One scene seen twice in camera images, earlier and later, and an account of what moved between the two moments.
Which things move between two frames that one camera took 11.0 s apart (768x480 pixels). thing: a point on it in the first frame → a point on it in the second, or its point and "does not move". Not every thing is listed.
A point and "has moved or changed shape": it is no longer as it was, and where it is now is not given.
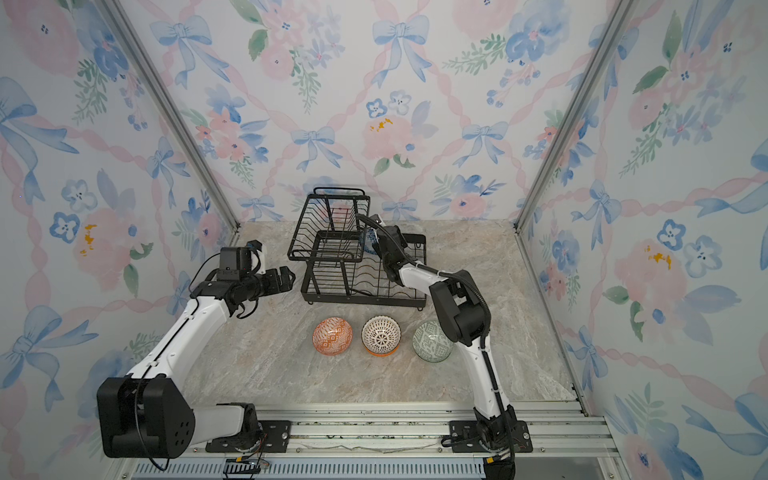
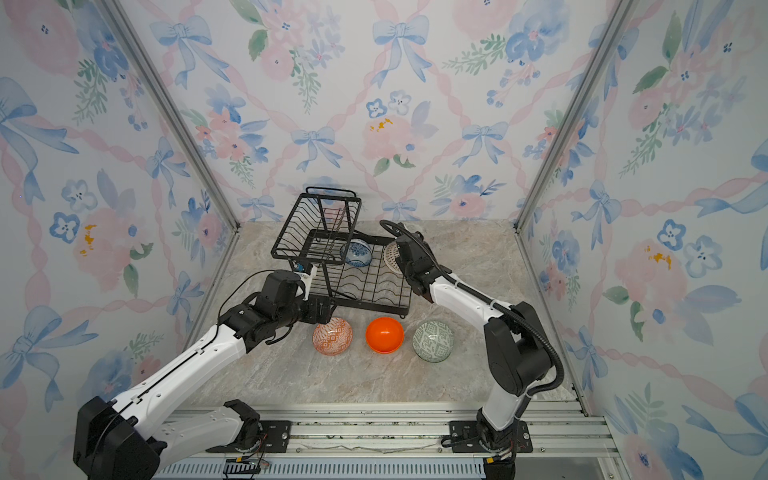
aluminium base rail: x=401 y=442 does not move
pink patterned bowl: x=332 y=336 does not move
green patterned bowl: x=431 y=343 does not move
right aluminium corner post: x=614 y=17 does not move
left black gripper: x=268 y=282 → x=324 y=308
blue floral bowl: x=367 y=239 → x=357 y=253
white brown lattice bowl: x=381 y=335 has moved or changed shape
